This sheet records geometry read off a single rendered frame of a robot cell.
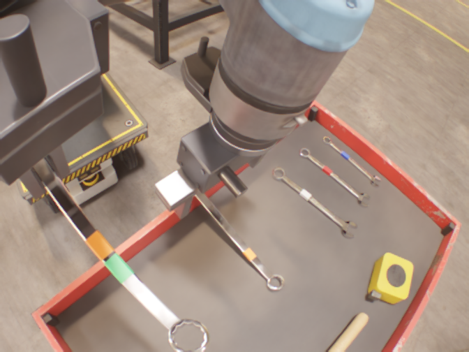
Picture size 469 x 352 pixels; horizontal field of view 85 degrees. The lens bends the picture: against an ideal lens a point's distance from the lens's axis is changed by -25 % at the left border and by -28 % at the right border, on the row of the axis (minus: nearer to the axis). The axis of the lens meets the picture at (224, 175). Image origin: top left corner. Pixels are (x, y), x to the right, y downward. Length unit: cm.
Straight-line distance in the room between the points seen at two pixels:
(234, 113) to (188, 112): 175
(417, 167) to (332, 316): 183
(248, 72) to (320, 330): 43
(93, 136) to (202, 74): 124
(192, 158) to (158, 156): 149
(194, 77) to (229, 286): 34
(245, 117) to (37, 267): 151
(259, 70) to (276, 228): 40
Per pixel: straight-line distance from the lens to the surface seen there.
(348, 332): 55
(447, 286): 201
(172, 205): 36
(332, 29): 20
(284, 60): 22
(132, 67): 245
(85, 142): 154
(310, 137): 74
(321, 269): 59
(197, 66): 35
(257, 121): 27
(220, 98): 28
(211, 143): 33
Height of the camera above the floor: 142
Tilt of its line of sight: 55 degrees down
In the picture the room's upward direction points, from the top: 8 degrees clockwise
